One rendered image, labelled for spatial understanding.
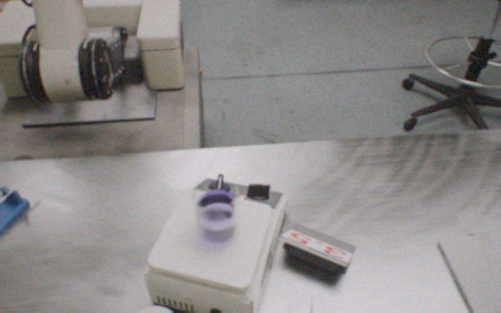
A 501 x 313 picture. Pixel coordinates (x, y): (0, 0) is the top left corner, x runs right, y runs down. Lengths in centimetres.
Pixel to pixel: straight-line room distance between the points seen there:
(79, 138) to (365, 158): 94
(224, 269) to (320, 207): 23
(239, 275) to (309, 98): 170
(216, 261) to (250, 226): 6
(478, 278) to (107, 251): 48
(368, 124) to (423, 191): 132
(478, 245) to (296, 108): 149
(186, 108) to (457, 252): 104
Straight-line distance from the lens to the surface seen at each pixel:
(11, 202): 76
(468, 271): 67
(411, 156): 80
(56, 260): 68
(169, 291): 56
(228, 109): 208
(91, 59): 128
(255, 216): 56
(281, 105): 211
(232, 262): 52
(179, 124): 144
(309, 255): 62
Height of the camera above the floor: 127
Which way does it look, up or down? 42 degrees down
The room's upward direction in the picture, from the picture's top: straight up
